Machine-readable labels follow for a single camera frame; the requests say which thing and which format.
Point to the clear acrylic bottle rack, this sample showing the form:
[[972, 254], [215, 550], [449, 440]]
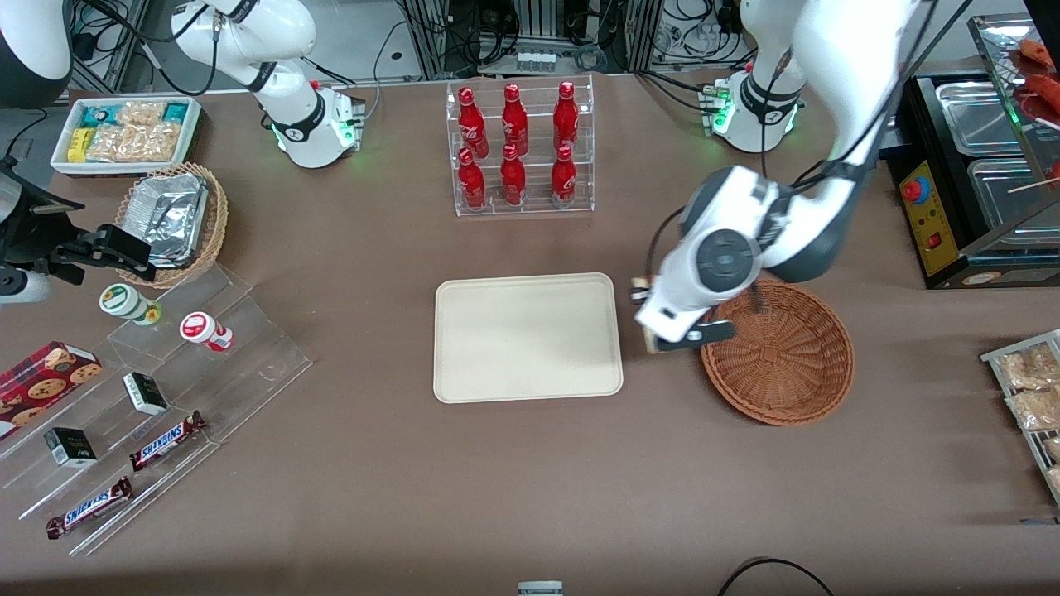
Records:
[[522, 209]]

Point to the metal equipment rack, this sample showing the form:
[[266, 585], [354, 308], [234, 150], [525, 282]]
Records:
[[530, 25]]

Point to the clear acrylic stepped display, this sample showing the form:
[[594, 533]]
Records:
[[248, 364]]

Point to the green capped yogurt bottle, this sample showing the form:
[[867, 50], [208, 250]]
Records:
[[124, 302]]

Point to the small black carton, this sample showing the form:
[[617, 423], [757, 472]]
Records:
[[70, 447], [145, 393]]

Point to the red skewered sausage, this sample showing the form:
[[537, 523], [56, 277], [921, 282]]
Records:
[[1045, 89], [1039, 51]]

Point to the cream plastic tray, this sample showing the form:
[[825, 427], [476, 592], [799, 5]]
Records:
[[530, 339]]

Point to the small light wicker basket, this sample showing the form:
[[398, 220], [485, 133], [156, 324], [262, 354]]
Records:
[[217, 215]]

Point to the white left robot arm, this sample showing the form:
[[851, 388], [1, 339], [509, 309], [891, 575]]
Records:
[[845, 50]]

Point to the black food warmer machine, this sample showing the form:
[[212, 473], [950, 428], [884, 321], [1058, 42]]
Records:
[[927, 215]]

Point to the white power strip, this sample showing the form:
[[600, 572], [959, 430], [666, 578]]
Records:
[[535, 61]]

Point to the red cookie box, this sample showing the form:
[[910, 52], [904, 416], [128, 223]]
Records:
[[41, 385]]

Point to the small grey device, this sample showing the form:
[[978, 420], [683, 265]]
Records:
[[540, 588]]

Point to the snickers chocolate bar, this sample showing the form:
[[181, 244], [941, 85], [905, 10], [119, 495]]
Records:
[[166, 440], [89, 507]]

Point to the white snack box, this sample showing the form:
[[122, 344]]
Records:
[[58, 161]]

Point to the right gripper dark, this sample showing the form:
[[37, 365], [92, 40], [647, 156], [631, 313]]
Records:
[[35, 231]]

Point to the clear bagged fried snack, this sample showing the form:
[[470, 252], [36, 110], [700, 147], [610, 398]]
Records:
[[1035, 410], [1027, 368], [1053, 449], [1055, 480]]

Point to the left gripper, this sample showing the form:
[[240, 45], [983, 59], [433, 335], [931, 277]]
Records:
[[636, 291]]

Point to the yellow snack packet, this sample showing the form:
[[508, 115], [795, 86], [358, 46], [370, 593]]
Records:
[[79, 145]]

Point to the red cola bottle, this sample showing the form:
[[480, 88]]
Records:
[[566, 114], [472, 120], [563, 175], [513, 177], [472, 180], [514, 120]]

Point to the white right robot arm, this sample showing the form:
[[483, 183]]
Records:
[[290, 33]]

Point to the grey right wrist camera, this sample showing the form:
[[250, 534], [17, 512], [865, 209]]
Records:
[[21, 287]]

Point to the steel warmer pan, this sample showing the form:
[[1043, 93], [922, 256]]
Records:
[[973, 116], [1006, 194]]

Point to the red capped yogurt bottle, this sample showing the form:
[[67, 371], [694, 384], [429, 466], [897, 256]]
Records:
[[203, 329]]

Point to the teal snack packet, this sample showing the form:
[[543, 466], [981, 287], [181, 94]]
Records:
[[175, 111], [99, 114]]

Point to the stack of foil trays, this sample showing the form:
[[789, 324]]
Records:
[[170, 219]]

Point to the clear rice cracker bag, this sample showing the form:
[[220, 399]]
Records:
[[141, 112], [132, 142]]

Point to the round brown wicker basket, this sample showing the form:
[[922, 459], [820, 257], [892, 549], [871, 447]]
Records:
[[787, 372]]

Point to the triangle sandwich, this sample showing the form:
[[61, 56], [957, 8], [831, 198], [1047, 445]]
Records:
[[638, 288]]

